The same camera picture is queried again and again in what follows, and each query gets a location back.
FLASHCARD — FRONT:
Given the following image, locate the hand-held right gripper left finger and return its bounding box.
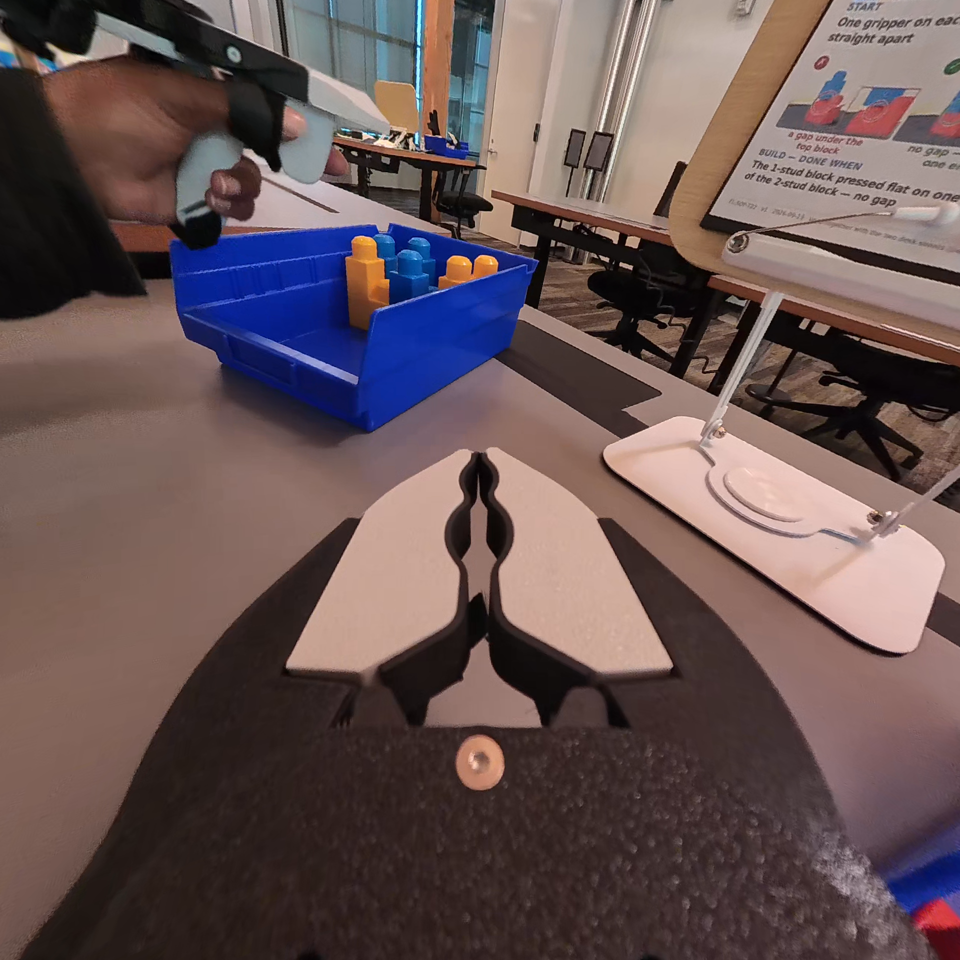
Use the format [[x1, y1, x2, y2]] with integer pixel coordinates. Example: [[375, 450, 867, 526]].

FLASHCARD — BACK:
[[286, 450, 485, 725]]

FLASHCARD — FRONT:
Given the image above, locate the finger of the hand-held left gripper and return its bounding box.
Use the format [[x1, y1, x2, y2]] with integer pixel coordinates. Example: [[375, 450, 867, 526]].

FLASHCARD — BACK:
[[307, 66, 393, 135]]

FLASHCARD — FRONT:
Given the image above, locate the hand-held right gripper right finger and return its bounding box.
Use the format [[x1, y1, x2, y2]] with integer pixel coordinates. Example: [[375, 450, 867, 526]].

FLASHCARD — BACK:
[[477, 448, 674, 721]]

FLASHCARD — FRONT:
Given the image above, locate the cluster of built block steps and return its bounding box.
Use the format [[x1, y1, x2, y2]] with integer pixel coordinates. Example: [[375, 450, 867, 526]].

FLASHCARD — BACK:
[[345, 234, 500, 331]]

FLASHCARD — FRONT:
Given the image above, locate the blue bin for built steps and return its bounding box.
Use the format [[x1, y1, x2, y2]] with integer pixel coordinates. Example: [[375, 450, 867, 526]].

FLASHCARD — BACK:
[[169, 222, 537, 432]]

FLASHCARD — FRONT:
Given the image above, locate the blue bin with block pile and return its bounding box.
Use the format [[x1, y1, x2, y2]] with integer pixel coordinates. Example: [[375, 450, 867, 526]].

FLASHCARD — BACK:
[[877, 840, 960, 960]]

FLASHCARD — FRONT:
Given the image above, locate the red mega block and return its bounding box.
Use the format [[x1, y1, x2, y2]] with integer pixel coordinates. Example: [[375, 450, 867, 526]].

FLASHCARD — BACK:
[[911, 900, 960, 960]]

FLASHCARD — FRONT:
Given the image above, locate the person's left hand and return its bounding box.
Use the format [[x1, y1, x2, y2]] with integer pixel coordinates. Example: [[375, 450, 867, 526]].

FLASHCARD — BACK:
[[43, 56, 350, 222]]

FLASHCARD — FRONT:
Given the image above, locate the far wooden board stand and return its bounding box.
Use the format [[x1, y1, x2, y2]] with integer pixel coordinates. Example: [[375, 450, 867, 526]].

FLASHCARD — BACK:
[[373, 80, 420, 136]]

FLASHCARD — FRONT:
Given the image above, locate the far wooden desk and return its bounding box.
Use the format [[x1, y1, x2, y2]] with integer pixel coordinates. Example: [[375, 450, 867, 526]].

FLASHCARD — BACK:
[[333, 135, 481, 222]]

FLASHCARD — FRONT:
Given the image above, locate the black office chair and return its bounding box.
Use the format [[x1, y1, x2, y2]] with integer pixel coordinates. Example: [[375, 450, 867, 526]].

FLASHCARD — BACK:
[[435, 168, 495, 240], [587, 266, 687, 357], [746, 352, 924, 481]]

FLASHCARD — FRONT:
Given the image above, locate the white door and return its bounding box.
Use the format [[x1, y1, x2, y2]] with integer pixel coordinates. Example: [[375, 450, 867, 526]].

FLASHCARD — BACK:
[[480, 0, 560, 198]]

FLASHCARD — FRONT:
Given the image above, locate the instruction sheet on white stand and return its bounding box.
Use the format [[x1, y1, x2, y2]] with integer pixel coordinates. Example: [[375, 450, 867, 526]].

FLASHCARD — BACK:
[[603, 0, 960, 655]]

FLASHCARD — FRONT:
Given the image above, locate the wooden desk with black legs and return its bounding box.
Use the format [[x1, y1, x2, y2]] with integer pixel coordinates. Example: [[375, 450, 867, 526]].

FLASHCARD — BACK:
[[491, 189, 676, 309]]

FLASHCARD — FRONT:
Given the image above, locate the wooden desk behind stand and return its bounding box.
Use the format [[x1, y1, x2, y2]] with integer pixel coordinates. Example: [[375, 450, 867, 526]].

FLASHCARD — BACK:
[[708, 273, 960, 376]]

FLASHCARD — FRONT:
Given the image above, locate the printed instruction sheet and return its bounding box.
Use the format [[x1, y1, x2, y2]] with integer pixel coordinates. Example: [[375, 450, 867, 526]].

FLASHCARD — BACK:
[[701, 0, 960, 275]]

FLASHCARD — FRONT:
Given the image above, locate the wooden post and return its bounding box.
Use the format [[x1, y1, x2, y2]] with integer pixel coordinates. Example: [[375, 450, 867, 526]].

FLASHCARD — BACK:
[[423, 0, 456, 140]]

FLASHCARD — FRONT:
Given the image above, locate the silver ventilation duct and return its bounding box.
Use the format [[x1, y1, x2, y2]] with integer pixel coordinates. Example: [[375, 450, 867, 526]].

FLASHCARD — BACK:
[[600, 0, 661, 144]]

